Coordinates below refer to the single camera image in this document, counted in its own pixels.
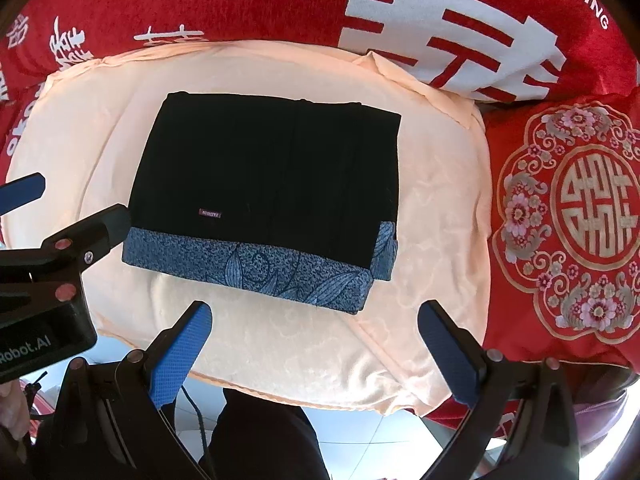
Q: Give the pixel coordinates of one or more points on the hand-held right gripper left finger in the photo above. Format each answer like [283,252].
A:
[180,355]

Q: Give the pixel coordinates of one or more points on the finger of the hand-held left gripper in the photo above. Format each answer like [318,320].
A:
[22,191]
[95,232]

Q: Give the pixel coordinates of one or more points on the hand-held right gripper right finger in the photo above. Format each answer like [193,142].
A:
[447,355]

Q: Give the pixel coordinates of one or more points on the black pants with blue lining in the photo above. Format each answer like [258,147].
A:
[270,175]

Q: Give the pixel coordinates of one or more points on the person's dark trouser leg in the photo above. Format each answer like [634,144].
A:
[265,440]

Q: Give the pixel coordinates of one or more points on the peach cream pillow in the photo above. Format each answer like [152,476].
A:
[430,200]

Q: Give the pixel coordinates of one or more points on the red embroidered cushion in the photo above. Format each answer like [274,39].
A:
[565,210]

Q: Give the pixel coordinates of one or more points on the red printed blanket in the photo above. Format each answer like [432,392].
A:
[250,0]

